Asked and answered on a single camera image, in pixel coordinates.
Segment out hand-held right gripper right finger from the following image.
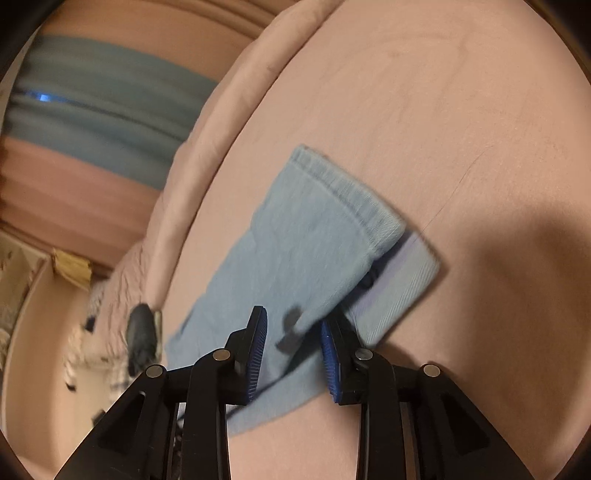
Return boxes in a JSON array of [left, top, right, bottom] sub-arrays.
[[320, 314, 539, 480]]

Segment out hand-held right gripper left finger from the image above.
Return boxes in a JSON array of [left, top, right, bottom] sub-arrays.
[[54, 305, 269, 480]]

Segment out light blue denim pants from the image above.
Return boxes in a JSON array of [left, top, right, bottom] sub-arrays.
[[165, 144, 441, 437]]

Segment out dark grey towel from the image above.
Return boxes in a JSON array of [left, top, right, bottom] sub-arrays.
[[126, 304, 162, 376]]

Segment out tan cardboard box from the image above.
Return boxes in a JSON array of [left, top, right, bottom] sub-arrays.
[[52, 248, 93, 291]]

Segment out pink duvet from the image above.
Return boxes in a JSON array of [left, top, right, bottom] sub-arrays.
[[99, 0, 356, 370]]

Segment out pink curtain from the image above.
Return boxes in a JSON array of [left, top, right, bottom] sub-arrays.
[[0, 138, 167, 271]]

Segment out pink bed sheet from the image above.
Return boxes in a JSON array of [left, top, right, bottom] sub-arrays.
[[152, 0, 591, 480]]

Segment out blue-grey curtain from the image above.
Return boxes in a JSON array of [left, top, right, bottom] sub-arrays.
[[4, 34, 220, 190]]

